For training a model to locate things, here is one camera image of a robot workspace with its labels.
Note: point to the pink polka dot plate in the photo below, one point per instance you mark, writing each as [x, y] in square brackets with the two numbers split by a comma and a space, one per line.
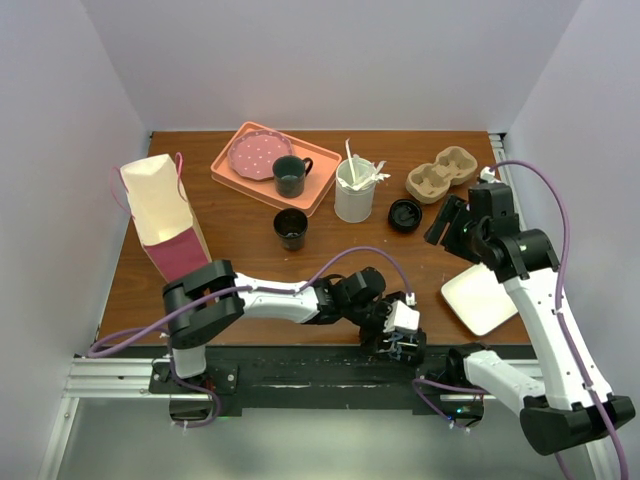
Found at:
[253, 154]

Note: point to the white cylindrical container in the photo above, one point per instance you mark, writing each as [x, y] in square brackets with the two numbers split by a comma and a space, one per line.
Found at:
[354, 206]

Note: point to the aluminium frame rail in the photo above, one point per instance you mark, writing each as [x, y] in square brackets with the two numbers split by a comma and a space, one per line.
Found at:
[506, 172]

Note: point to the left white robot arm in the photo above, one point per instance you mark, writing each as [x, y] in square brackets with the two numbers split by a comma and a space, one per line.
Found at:
[204, 303]

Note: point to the dark green mug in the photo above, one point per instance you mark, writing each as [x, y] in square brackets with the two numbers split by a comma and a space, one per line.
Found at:
[289, 174]

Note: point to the cream and pink paper bag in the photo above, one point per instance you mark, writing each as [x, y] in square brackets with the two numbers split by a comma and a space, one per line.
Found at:
[165, 222]

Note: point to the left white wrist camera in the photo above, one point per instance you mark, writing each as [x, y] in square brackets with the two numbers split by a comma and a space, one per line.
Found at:
[402, 319]

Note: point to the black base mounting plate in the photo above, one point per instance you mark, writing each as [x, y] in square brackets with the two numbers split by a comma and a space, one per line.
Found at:
[317, 377]

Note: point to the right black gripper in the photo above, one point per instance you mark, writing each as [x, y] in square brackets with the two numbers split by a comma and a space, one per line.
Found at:
[453, 209]

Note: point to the pink plastic tray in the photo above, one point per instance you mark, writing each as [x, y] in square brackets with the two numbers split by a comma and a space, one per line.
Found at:
[317, 182]

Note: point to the white wrapped straw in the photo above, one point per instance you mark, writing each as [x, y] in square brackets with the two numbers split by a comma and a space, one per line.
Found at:
[353, 167]

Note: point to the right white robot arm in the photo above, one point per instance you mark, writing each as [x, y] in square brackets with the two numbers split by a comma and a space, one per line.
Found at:
[572, 404]

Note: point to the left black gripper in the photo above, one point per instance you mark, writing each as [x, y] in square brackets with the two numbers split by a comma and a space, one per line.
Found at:
[369, 344]

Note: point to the brown cardboard cup carrier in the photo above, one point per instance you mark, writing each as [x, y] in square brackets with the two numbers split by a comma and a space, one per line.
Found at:
[430, 182]

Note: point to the white square plate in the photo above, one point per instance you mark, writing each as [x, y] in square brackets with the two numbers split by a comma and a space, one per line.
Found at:
[478, 300]

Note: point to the black plastic cup stack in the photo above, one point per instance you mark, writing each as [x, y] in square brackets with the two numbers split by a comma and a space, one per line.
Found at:
[291, 225]

